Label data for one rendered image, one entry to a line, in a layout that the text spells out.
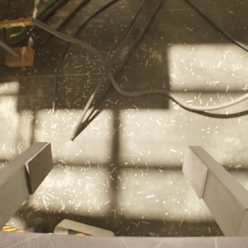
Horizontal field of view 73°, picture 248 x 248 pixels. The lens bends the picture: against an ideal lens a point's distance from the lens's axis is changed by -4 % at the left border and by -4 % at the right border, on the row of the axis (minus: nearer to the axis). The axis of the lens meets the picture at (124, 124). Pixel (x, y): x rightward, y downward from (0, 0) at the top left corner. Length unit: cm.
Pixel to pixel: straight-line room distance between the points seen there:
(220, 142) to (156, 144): 32
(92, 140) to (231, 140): 71
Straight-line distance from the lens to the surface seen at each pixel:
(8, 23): 108
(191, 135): 94
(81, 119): 92
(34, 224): 99
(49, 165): 17
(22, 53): 124
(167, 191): 93
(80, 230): 91
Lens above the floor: 90
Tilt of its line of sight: 79 degrees down
